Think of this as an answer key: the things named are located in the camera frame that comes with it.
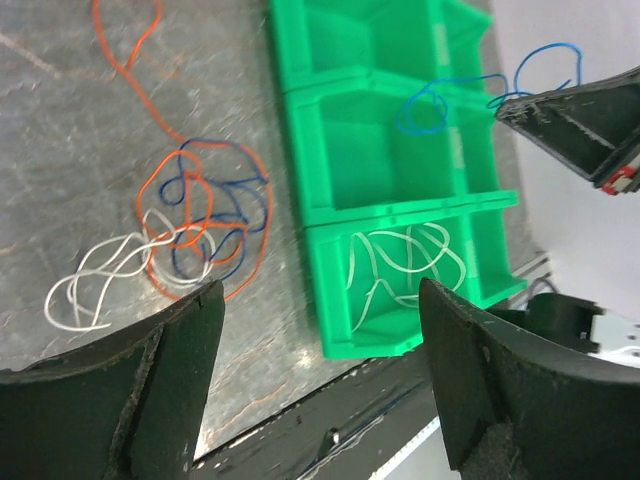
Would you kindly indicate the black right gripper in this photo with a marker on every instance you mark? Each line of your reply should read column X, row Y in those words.
column 593, row 129

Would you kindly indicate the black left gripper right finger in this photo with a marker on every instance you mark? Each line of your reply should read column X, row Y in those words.
column 514, row 405

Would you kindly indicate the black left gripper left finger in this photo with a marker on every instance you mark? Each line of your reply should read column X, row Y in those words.
column 126, row 406

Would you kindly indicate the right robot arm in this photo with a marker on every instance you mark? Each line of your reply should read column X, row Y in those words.
column 570, row 321

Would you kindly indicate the green compartment bin tray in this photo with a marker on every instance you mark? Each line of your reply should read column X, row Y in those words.
column 396, row 179

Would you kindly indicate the white slotted cable duct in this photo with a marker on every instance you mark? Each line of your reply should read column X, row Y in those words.
column 403, row 453

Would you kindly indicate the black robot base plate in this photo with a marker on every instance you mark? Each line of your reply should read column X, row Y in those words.
column 347, row 429

